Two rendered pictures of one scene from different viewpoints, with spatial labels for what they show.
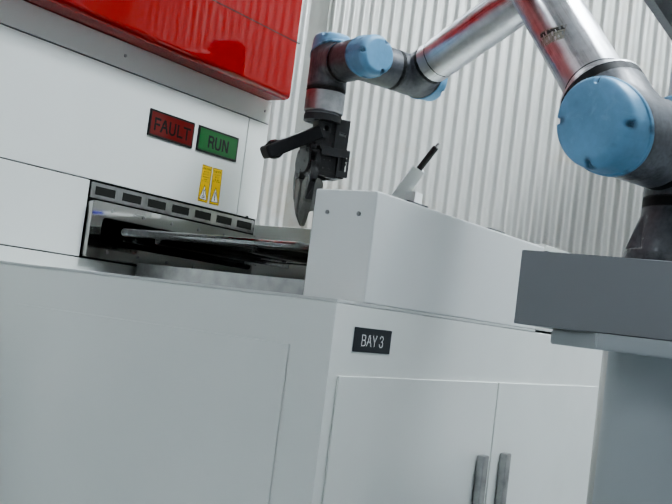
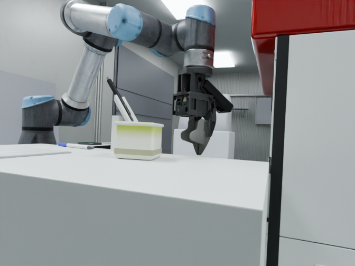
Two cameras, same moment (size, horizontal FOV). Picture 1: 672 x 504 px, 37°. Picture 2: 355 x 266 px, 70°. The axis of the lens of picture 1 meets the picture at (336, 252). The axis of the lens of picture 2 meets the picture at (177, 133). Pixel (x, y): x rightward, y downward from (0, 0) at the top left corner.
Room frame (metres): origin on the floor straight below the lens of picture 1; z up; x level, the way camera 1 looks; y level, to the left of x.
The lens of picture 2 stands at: (2.51, -0.13, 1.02)
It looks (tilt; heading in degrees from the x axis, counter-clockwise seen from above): 0 degrees down; 167
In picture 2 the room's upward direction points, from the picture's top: 3 degrees clockwise
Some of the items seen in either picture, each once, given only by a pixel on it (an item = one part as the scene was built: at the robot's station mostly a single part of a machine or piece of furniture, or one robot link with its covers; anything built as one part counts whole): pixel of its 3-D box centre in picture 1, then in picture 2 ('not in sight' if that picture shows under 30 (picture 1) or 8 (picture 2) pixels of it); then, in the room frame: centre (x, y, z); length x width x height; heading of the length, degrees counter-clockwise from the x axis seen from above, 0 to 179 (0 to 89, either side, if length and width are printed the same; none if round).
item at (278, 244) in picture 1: (205, 239); not in sight; (1.61, 0.21, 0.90); 0.37 x 0.01 x 0.01; 56
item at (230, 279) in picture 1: (252, 283); not in sight; (1.63, 0.13, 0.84); 0.50 x 0.02 x 0.03; 56
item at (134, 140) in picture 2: not in sight; (139, 140); (2.03, -0.09, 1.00); 0.07 x 0.07 x 0.07; 68
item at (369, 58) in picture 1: (367, 60); (167, 39); (1.83, -0.01, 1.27); 0.11 x 0.11 x 0.08; 34
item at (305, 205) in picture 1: (316, 202); (190, 136); (1.89, 0.05, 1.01); 0.06 x 0.03 x 0.09; 112
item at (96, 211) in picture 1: (176, 244); (267, 178); (1.87, 0.29, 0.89); 0.44 x 0.02 x 0.10; 146
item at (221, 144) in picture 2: not in sight; (205, 153); (-0.53, 0.96, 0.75); 0.79 x 0.68 x 1.50; 147
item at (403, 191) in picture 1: (405, 201); (124, 123); (1.91, -0.12, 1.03); 0.06 x 0.04 x 0.13; 56
